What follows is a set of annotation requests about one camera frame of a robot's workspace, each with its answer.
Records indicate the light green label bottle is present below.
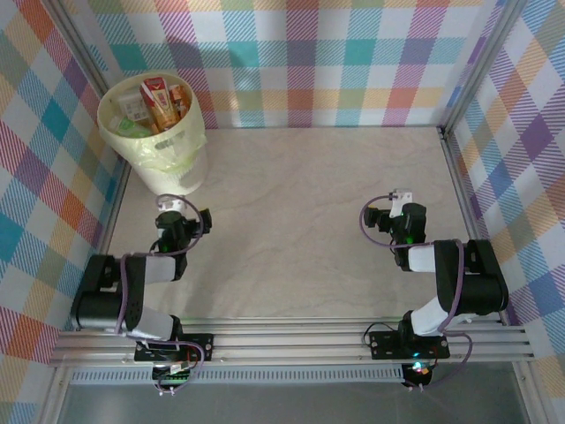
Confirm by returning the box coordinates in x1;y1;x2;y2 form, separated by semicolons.
109;116;152;139

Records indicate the red and gold tea bottle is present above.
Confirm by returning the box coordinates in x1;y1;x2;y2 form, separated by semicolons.
139;77;174;133

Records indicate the brown tea bottle orange label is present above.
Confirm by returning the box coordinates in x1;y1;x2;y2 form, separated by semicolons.
169;83;192;121

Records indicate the clear square bottle white label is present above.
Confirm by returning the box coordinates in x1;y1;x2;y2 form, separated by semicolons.
117;90;149;123

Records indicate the cream plastic waste bin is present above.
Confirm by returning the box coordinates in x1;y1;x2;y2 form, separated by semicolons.
96;72;209;199

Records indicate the pale yellow-green bin liner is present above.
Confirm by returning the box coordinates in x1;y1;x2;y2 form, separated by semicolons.
96;72;208;176

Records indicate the black electronics board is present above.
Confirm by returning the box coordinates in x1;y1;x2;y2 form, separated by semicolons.
152;361;195;397
403;360;436;392

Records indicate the aluminium side rail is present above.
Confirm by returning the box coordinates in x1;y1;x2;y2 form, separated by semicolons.
77;161;133;330
438;125;531;344

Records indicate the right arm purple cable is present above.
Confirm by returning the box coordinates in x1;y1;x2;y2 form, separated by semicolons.
360;193;474;393

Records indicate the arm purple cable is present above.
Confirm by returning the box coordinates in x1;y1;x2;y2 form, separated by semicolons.
360;193;474;393
113;193;207;397

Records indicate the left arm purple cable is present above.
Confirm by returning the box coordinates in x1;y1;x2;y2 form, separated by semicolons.
113;193;207;397

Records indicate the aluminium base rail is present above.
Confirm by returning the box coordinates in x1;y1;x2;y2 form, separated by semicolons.
47;315;536;368

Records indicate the aluminium frame post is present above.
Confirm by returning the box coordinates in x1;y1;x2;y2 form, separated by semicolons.
439;0;531;138
52;0;111;96

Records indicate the grey slotted cable duct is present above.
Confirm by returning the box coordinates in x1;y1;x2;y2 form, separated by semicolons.
69;368;406;386

